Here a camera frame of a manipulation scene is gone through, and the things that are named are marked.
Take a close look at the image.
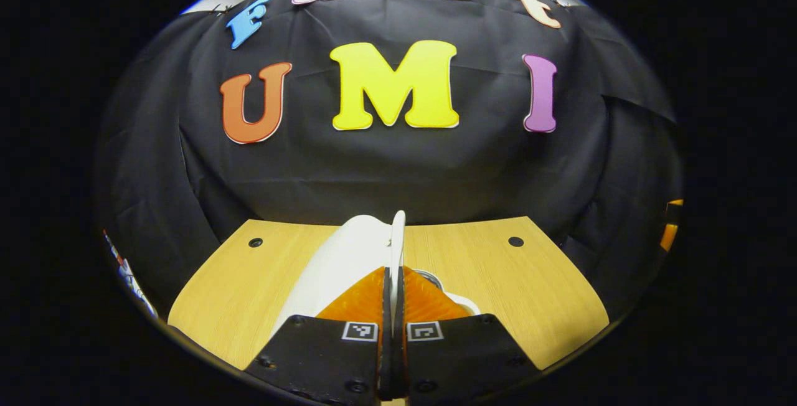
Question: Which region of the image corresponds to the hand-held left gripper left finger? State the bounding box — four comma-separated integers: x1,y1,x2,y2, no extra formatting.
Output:
244,266,395,406

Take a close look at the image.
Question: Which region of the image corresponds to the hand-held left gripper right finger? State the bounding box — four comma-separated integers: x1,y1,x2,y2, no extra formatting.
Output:
394,265,542,405

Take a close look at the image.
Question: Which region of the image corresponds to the small white suitcase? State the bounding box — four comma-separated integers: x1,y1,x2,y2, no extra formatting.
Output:
271,209,481,339

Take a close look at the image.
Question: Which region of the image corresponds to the black backdrop cloth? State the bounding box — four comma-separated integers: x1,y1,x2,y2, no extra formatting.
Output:
93,0,686,327

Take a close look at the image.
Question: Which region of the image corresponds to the colourful printed banner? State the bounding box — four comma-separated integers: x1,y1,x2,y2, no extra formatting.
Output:
101,227,158,318

